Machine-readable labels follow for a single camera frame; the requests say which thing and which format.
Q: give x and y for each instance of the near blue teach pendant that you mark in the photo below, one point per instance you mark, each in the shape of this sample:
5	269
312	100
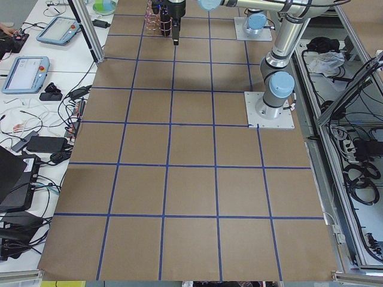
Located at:
27	75

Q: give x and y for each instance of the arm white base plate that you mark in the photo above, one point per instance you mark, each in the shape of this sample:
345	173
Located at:
253	28
261	116

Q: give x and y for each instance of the aluminium frame post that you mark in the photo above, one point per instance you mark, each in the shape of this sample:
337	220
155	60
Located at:
82	16

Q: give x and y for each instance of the far blue teach pendant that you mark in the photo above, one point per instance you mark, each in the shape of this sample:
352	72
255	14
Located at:
59	31

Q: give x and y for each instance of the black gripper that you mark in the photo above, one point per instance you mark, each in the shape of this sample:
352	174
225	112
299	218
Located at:
176	11

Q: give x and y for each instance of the copper wire wine basket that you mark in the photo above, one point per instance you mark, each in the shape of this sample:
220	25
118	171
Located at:
152	21

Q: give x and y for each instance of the black power adapter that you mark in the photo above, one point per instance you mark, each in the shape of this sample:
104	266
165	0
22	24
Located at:
46	144

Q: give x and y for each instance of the dark bottle in basket left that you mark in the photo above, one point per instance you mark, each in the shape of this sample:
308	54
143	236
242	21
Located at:
165	22

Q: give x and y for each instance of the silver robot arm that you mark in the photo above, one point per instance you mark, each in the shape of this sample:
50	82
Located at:
279	84
250	12

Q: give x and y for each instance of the dark wine bottle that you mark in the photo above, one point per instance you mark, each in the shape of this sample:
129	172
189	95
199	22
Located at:
155	6

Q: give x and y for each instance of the green bowl with cubes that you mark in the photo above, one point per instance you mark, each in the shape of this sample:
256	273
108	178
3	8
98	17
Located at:
104	7

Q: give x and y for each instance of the black laptop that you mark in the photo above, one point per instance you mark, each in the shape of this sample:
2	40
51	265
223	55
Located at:
18	175

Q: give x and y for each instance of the blue teach pendant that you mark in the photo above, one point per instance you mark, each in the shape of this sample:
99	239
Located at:
27	75
59	31

